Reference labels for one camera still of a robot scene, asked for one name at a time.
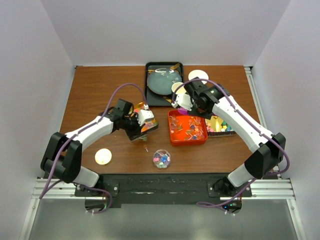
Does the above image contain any gummy candy tin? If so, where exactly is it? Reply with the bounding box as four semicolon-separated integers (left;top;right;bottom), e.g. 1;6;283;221
128;102;159;141

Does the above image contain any star candy tin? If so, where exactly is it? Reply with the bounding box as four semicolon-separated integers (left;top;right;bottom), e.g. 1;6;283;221
205;116;236;137

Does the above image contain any orange plastic candy box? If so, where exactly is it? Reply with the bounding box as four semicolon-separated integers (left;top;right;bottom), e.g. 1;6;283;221
168;110;208;147

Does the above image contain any clear glass jar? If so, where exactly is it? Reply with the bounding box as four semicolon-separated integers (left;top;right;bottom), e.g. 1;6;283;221
152;149;172;169

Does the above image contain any purple plastic scoop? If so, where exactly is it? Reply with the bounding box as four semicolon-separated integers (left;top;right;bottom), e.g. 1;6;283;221
177;107;189;116

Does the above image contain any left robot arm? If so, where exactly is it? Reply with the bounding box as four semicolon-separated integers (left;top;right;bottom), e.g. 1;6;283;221
39;99;149;199

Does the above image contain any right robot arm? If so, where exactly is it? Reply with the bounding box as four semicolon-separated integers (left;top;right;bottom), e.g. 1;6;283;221
174;78;286;197

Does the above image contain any dark green mug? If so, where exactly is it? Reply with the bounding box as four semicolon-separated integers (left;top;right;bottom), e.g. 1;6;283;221
171;82;189;105

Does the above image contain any white ceramic bowl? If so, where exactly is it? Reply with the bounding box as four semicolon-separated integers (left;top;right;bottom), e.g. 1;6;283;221
188;69;209;80

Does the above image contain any black serving tray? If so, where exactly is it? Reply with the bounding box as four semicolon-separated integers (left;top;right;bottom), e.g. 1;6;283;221
144;66;184;107

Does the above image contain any gold spoon on tray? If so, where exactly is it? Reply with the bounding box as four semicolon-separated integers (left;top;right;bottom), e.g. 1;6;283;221
145;62;183;75

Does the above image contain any blue-grey ceramic plate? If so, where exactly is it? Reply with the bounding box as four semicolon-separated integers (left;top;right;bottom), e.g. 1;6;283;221
146;68;183;96

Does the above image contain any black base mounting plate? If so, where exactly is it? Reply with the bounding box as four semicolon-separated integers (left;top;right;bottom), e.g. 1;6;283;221
74;172;252;208

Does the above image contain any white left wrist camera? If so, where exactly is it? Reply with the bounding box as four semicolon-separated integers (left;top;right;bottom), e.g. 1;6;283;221
137;104;155;126

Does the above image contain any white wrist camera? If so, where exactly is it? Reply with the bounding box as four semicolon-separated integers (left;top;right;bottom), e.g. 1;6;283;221
171;93;193;111
137;104;155;126

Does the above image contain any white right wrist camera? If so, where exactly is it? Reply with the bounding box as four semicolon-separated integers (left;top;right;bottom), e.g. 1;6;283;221
171;93;193;111

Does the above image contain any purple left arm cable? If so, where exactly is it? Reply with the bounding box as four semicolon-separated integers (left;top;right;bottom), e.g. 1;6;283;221
39;83;149;215

